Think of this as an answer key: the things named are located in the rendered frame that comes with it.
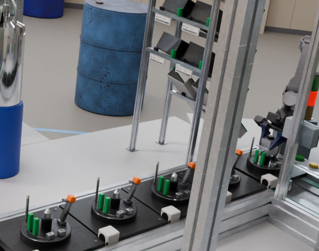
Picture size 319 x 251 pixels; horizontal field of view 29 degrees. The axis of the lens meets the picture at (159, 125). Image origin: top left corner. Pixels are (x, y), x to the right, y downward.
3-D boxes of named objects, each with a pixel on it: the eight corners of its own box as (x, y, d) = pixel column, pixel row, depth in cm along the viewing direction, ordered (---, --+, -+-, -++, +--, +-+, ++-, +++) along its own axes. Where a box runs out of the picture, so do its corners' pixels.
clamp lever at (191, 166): (183, 182, 211) (192, 162, 210) (187, 185, 210) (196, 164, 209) (177, 181, 208) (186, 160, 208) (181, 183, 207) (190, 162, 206)
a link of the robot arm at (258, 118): (269, 109, 246) (264, 101, 242) (309, 125, 234) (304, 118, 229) (258, 126, 245) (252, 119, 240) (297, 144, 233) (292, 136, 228)
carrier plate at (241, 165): (258, 153, 257) (259, 148, 256) (306, 177, 241) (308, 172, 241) (220, 164, 241) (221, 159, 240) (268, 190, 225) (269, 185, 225)
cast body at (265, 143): (267, 149, 242) (271, 132, 240) (276, 153, 239) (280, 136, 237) (254, 153, 236) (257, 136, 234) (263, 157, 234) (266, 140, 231)
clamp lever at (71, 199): (62, 218, 178) (73, 194, 178) (66, 221, 177) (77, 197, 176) (53, 217, 176) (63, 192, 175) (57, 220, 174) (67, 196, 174)
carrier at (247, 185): (217, 165, 240) (223, 135, 236) (266, 191, 224) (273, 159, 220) (172, 178, 224) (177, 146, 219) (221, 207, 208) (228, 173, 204)
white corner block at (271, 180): (266, 182, 231) (268, 173, 230) (276, 188, 228) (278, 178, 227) (258, 185, 228) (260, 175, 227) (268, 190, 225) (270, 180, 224)
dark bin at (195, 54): (226, 83, 260) (235, 67, 260) (246, 94, 250) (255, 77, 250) (181, 58, 242) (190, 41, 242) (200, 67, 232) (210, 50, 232)
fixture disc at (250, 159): (261, 155, 250) (262, 151, 249) (289, 169, 241) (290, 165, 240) (239, 162, 240) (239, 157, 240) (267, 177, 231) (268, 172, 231)
